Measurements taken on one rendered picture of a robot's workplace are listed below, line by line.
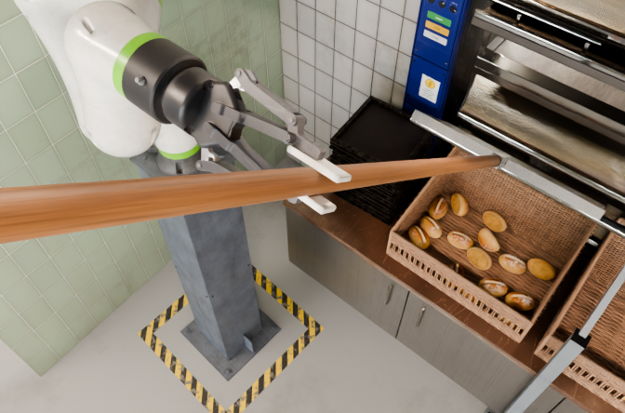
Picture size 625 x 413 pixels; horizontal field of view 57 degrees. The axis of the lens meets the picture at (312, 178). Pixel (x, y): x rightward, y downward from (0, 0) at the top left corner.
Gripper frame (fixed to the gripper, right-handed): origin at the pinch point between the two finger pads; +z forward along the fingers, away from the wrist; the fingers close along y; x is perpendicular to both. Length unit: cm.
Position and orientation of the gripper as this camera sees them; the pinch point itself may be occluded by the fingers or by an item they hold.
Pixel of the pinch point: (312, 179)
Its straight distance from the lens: 61.6
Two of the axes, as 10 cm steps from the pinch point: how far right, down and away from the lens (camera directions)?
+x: -4.8, 0.5, -8.8
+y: -4.2, 8.6, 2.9
